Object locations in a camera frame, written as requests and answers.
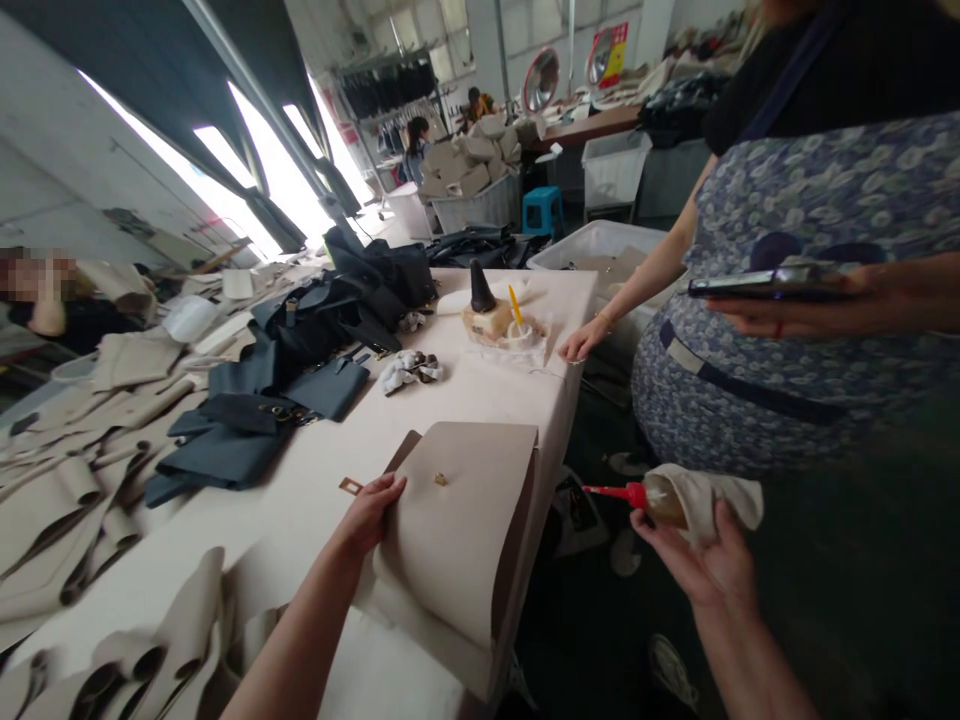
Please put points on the person's right hand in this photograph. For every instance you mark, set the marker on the person's right hand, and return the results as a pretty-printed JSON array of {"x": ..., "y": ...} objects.
[{"x": 712, "y": 570}]

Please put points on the person's left hand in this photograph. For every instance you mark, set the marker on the person's left hand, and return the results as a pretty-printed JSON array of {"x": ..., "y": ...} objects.
[{"x": 369, "y": 517}]

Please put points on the white cloth wrap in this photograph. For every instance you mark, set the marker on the white cloth wrap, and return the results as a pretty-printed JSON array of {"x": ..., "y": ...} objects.
[{"x": 712, "y": 487}]

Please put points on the glue bottle with red nozzle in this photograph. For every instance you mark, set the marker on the glue bottle with red nozzle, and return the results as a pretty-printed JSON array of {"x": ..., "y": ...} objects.
[{"x": 656, "y": 504}]

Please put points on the beige leather bag panel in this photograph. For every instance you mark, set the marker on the beige leather bag panel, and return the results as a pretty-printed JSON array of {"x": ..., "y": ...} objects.
[{"x": 450, "y": 555}]

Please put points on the small brown leather tab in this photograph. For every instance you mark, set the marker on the small brown leather tab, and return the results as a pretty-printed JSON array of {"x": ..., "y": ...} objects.
[{"x": 350, "y": 486}]

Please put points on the stained white rag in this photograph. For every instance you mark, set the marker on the stained white rag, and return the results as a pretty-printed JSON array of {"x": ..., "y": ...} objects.
[
  {"x": 412, "y": 321},
  {"x": 409, "y": 371}
]

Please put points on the pile of dark blue leather pieces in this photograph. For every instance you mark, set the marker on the pile of dark blue leather pieces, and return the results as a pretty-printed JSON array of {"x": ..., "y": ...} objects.
[{"x": 300, "y": 360}]

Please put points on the white cloth mat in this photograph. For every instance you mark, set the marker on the white cloth mat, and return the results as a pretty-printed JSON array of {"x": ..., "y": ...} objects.
[{"x": 517, "y": 358}]

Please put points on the white glue cup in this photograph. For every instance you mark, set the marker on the white glue cup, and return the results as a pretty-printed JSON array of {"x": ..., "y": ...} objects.
[{"x": 525, "y": 339}]

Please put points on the bottle with black cone cap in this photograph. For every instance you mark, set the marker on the bottle with black cone cap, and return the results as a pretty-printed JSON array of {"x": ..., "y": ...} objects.
[{"x": 480, "y": 300}]

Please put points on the pile of rolled beige panels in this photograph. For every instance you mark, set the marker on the pile of rolled beige panels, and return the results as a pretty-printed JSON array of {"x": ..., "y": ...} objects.
[{"x": 142, "y": 652}]

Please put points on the dark smartphone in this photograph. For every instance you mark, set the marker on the dark smartphone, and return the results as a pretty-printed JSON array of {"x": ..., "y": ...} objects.
[{"x": 750, "y": 283}]

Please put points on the heap of dark leather bags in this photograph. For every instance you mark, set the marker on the heap of dark leather bags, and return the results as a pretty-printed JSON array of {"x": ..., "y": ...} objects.
[{"x": 484, "y": 247}]

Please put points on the pile of flat beige leather pieces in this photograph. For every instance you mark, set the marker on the pile of flat beige leather pieces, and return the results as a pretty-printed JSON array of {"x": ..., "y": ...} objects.
[{"x": 82, "y": 450}]

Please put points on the white bucket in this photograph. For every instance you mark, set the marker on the white bucket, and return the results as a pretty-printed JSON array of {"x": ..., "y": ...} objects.
[{"x": 409, "y": 210}]

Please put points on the white plastic bin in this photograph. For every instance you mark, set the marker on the white plastic bin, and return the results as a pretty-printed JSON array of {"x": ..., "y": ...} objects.
[
  {"x": 615, "y": 172},
  {"x": 592, "y": 251}
]

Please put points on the blue plastic stool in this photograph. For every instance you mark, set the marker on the blue plastic stool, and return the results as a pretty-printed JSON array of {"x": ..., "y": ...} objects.
[{"x": 541, "y": 206}]

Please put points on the bin of beige bags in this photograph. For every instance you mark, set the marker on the bin of beige bags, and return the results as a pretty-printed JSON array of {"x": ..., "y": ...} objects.
[{"x": 472, "y": 172}]

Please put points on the rack of dark bags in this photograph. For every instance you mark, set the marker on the rack of dark bags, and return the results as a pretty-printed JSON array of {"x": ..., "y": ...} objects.
[{"x": 390, "y": 86}]

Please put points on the workbench with materials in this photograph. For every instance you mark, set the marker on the workbench with materials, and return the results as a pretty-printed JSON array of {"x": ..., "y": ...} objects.
[{"x": 600, "y": 120}]

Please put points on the round mirror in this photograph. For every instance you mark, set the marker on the round mirror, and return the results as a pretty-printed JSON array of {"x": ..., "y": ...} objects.
[
  {"x": 541, "y": 79},
  {"x": 600, "y": 58}
]

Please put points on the red poster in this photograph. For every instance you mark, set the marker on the red poster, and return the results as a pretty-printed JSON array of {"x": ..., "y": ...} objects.
[{"x": 619, "y": 49}]

